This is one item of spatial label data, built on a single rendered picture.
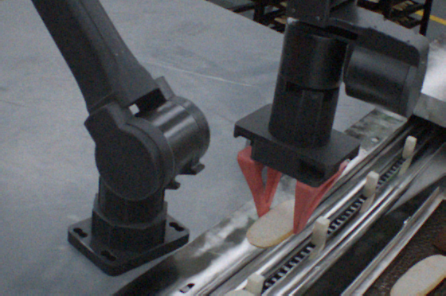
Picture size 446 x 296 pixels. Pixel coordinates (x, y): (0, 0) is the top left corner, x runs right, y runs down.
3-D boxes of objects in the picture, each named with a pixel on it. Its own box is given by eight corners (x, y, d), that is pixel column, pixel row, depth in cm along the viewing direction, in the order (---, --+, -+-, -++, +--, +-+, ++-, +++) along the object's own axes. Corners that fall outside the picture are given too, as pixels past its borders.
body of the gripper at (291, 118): (327, 185, 67) (345, 107, 63) (229, 141, 71) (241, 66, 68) (358, 158, 72) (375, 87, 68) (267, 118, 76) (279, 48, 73)
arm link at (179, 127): (129, 171, 87) (101, 190, 83) (136, 88, 82) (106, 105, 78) (200, 202, 83) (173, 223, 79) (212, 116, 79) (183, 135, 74)
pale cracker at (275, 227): (289, 197, 80) (291, 188, 80) (321, 212, 78) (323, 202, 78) (235, 238, 72) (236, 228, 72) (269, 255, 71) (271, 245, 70)
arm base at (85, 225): (142, 207, 93) (64, 238, 85) (147, 148, 89) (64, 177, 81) (192, 242, 88) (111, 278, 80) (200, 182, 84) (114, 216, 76)
